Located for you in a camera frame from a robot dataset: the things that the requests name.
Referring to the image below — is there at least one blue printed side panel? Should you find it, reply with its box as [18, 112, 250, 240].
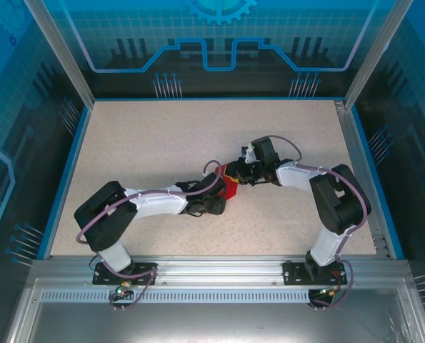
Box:
[0, 0, 91, 343]
[354, 0, 425, 343]

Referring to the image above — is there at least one red paper sheet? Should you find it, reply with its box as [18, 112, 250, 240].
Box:
[214, 162, 240, 201]

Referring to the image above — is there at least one cable connector with green light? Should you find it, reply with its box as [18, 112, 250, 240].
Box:
[114, 280, 141, 297]
[317, 285, 341, 298]

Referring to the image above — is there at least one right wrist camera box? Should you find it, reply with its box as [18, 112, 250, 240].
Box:
[239, 142, 256, 165]

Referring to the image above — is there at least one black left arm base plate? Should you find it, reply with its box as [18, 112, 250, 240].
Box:
[92, 262, 158, 286]

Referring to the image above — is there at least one blue printed panel with gear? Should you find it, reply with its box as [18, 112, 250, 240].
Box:
[36, 0, 399, 99]

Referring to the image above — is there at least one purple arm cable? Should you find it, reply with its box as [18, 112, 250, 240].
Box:
[271, 134, 372, 310]
[76, 159, 223, 311]

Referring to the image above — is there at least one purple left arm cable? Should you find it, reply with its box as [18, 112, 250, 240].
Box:
[76, 159, 223, 311]

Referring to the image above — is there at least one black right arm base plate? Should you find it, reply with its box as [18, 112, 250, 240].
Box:
[282, 260, 348, 286]

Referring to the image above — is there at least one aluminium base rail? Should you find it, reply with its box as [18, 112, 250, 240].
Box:
[31, 255, 411, 287]

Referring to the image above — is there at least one aluminium side rail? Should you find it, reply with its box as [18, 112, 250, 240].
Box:
[334, 99, 394, 258]

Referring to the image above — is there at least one slotted cable duct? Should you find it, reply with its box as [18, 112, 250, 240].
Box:
[40, 289, 322, 303]

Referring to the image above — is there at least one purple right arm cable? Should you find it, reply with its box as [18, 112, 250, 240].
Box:
[271, 134, 372, 310]

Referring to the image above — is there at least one aluminium frame post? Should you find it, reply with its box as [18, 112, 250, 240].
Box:
[23, 0, 95, 108]
[344, 0, 415, 110]

